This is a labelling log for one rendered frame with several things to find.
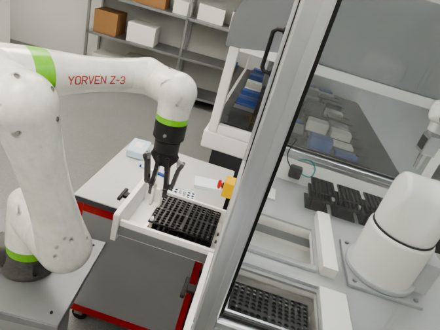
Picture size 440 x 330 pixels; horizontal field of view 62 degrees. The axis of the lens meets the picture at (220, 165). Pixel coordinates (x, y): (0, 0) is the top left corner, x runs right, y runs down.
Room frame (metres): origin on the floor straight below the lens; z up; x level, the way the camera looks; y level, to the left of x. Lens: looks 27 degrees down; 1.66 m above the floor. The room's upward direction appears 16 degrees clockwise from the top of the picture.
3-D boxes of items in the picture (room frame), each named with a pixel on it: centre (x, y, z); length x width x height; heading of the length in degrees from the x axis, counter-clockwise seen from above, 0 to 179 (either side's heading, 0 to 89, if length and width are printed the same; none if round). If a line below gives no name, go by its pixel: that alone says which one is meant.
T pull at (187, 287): (0.73, -0.02, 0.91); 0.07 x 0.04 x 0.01; 177
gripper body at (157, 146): (0.98, 0.17, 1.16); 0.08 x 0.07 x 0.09; 87
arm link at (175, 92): (0.98, 0.18, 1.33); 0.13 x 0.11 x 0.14; 57
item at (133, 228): (1.05, 0.05, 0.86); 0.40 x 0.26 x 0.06; 87
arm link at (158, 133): (0.98, 0.17, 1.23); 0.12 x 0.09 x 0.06; 177
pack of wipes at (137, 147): (1.66, 0.42, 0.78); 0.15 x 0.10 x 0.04; 4
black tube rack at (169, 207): (1.05, 0.06, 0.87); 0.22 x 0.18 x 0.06; 87
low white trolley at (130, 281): (1.47, 0.22, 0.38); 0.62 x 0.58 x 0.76; 177
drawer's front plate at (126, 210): (1.06, 0.26, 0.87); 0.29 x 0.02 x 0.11; 177
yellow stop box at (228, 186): (1.37, -0.06, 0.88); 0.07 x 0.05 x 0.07; 177
